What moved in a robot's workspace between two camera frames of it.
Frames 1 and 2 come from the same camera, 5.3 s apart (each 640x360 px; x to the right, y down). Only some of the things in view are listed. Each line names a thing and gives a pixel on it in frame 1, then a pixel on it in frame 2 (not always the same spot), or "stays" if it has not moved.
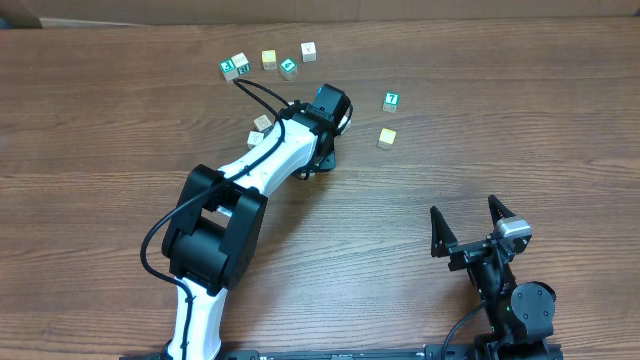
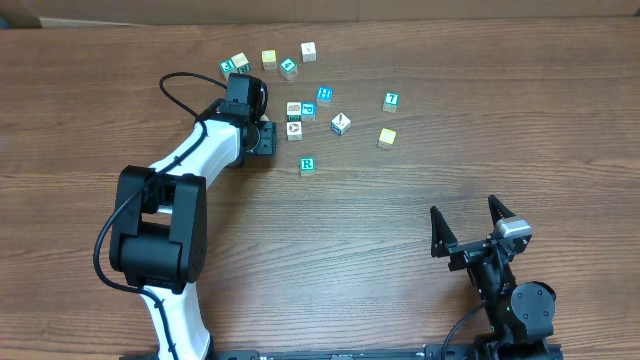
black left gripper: x=327 y=158 → x=267 y=138
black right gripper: x=467 y=253 stays
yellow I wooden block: x=387 y=138 stays
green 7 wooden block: x=391 y=102 stays
